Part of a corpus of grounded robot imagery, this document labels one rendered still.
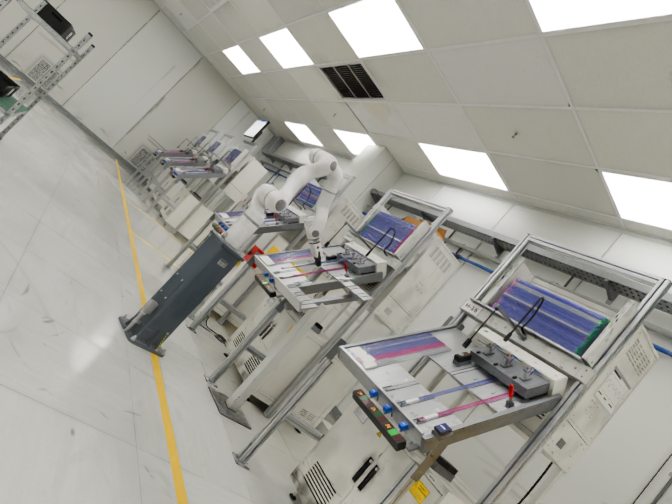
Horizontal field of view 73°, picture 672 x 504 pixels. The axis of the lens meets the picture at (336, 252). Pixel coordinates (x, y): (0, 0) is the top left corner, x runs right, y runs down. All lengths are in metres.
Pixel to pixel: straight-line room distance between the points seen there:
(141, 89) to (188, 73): 1.08
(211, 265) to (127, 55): 9.06
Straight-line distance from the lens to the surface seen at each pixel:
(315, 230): 2.80
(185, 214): 7.45
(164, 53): 11.40
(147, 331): 2.67
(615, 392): 2.55
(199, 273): 2.57
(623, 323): 2.30
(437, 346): 2.36
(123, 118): 11.31
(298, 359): 3.14
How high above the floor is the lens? 0.86
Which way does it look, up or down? 5 degrees up
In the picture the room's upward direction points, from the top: 42 degrees clockwise
